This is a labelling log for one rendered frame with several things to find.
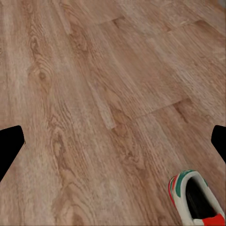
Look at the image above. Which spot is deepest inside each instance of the gym shoe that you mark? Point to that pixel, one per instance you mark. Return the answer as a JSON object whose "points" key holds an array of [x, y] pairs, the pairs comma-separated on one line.
{"points": [[194, 201]]}

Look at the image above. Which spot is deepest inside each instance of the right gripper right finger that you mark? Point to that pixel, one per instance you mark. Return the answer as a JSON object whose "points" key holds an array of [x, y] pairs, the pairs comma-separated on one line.
{"points": [[218, 139]]}

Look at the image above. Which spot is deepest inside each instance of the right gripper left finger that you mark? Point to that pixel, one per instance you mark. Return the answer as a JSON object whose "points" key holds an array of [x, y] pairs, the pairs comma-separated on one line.
{"points": [[11, 141]]}

